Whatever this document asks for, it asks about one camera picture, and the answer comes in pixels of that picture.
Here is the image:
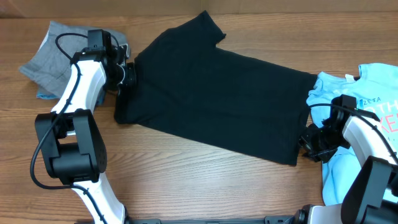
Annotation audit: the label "black t-shirt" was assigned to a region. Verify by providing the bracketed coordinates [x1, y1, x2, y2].
[114, 12, 317, 165]

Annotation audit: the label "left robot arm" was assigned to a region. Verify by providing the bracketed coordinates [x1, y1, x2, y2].
[30, 29, 137, 223]

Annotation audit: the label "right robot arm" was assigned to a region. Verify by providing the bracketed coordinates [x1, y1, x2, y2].
[288, 95, 397, 224]

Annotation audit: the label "folded grey shorts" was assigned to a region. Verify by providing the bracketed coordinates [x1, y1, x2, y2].
[19, 22, 127, 112]

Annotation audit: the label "light blue printed t-shirt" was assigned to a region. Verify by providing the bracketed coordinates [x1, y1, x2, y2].
[307, 63, 397, 205]

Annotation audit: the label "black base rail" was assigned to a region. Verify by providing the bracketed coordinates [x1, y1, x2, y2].
[127, 215, 294, 224]

